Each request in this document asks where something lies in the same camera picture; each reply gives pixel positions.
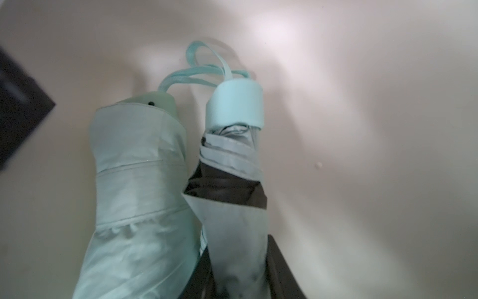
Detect mint green umbrella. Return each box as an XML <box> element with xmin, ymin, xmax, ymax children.
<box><xmin>73</xmin><ymin>92</ymin><xmax>200</xmax><ymax>299</ymax></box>
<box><xmin>183</xmin><ymin>41</ymin><xmax>271</xmax><ymax>299</ymax></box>

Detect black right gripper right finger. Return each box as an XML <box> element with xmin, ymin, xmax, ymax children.
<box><xmin>266</xmin><ymin>235</ymin><xmax>306</xmax><ymax>299</ymax></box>

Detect cream plastic storage box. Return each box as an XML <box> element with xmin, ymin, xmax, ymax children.
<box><xmin>1</xmin><ymin>1</ymin><xmax>478</xmax><ymax>299</ymax></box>

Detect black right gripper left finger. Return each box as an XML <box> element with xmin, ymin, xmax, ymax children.
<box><xmin>178</xmin><ymin>247</ymin><xmax>215</xmax><ymax>299</ymax></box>

